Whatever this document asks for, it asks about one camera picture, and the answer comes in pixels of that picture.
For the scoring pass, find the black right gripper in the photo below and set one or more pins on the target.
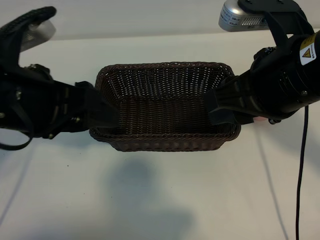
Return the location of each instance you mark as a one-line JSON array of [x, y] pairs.
[[275, 87]]

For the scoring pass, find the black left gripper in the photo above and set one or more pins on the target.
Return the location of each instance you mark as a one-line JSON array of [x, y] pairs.
[[37, 107]]

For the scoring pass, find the pink peach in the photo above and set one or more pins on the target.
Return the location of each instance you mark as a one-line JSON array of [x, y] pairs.
[[260, 119]]

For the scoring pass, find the brown wicker basket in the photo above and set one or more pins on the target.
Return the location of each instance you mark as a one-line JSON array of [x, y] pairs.
[[165, 115]]

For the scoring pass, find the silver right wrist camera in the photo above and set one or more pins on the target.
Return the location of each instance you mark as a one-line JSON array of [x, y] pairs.
[[230, 18]]

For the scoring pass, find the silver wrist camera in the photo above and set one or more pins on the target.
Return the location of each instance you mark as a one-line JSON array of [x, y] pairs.
[[230, 18], [47, 31]]

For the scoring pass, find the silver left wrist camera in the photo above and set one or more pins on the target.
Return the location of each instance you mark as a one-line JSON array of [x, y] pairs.
[[47, 31]]

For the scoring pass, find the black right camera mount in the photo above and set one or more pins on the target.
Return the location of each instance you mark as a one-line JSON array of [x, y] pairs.
[[275, 10]]

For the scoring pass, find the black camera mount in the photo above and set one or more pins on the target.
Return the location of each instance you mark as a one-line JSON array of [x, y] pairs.
[[275, 10], [10, 50]]

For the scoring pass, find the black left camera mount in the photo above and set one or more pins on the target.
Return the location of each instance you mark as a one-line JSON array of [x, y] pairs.
[[10, 50]]

